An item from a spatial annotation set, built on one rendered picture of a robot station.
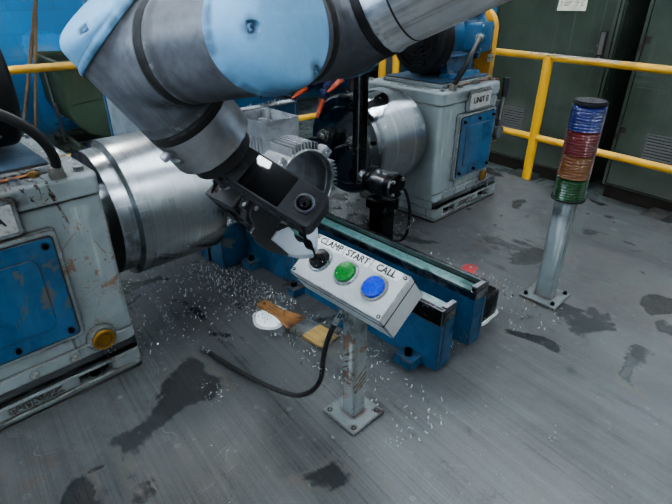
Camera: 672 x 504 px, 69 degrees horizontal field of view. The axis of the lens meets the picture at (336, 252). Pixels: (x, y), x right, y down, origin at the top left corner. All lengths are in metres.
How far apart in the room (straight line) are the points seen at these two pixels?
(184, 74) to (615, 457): 0.75
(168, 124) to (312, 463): 0.50
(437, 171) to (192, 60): 1.07
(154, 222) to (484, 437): 0.63
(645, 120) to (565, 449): 3.37
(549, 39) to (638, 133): 0.96
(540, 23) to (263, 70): 4.06
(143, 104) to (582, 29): 3.89
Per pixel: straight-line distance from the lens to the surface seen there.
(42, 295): 0.84
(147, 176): 0.89
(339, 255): 0.67
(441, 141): 1.38
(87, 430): 0.89
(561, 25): 4.29
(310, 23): 0.40
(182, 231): 0.92
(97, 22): 0.45
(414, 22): 0.46
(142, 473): 0.80
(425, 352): 0.90
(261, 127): 1.09
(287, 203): 0.52
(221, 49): 0.37
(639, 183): 4.13
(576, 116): 1.01
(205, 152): 0.50
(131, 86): 0.46
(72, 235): 0.83
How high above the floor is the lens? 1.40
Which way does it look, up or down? 28 degrees down
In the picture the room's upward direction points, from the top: straight up
